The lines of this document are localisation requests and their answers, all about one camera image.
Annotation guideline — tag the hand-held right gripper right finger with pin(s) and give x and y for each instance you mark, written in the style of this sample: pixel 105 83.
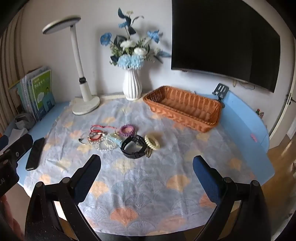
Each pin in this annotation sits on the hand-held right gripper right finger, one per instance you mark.
pixel 205 176

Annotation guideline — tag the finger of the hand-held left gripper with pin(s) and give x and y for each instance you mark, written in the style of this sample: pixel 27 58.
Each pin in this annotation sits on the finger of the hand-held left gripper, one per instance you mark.
pixel 20 143

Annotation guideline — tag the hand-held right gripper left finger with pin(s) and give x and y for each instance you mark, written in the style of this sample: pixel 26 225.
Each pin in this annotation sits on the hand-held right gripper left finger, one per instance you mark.
pixel 89 176

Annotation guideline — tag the black wrist watch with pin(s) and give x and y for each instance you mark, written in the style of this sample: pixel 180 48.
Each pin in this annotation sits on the black wrist watch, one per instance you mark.
pixel 129 154

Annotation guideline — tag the orange wicker basket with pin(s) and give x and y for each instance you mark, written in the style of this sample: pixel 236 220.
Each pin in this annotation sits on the orange wicker basket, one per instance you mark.
pixel 185 115

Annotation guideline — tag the person's left forearm pink sleeve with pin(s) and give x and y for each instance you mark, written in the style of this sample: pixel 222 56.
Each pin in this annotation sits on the person's left forearm pink sleeve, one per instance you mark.
pixel 9 222

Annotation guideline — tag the white tissue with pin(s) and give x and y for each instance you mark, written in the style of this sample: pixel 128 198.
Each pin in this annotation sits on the white tissue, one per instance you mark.
pixel 16 133

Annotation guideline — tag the black remote control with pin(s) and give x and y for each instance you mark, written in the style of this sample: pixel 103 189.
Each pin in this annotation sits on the black remote control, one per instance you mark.
pixel 34 154

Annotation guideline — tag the grey rolled cloth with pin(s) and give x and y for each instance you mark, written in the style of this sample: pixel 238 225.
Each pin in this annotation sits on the grey rolled cloth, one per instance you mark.
pixel 24 120

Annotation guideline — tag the light blue hair clip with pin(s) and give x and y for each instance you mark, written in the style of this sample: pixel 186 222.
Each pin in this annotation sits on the light blue hair clip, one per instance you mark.
pixel 115 139

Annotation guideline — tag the row of thin books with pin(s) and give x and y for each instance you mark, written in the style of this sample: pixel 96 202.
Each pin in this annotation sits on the row of thin books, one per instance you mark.
pixel 24 92

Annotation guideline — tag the green cover book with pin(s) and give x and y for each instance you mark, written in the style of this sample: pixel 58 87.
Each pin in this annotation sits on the green cover book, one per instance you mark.
pixel 42 92

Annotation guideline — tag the patterned blue orange tablecloth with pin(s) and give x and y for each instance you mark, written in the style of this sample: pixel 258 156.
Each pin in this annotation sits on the patterned blue orange tablecloth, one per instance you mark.
pixel 150 180

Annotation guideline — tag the gold hair clips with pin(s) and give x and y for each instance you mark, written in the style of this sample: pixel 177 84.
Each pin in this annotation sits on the gold hair clips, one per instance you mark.
pixel 149 153

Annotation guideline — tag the white desk lamp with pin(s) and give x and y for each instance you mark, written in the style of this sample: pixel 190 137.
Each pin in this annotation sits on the white desk lamp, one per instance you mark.
pixel 84 104

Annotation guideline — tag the beige curtain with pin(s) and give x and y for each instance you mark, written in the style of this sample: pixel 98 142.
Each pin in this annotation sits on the beige curtain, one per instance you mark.
pixel 9 69

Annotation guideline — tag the white ribbed strip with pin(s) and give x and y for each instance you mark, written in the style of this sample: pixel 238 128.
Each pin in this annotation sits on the white ribbed strip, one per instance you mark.
pixel 113 95

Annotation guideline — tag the grey phone stand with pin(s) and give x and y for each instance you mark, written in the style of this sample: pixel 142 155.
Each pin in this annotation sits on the grey phone stand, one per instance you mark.
pixel 220 91

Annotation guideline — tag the white door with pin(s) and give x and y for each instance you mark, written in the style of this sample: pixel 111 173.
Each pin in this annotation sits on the white door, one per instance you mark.
pixel 281 120

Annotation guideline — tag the white ribbed vase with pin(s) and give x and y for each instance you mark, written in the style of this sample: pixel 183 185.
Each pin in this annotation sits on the white ribbed vase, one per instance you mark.
pixel 132 85

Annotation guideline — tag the blue and white artificial flowers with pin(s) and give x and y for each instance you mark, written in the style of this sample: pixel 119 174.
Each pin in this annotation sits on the blue and white artificial flowers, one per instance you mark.
pixel 129 60

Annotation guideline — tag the black wall television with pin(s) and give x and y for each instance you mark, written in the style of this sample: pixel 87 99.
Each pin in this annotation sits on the black wall television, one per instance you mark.
pixel 219 39

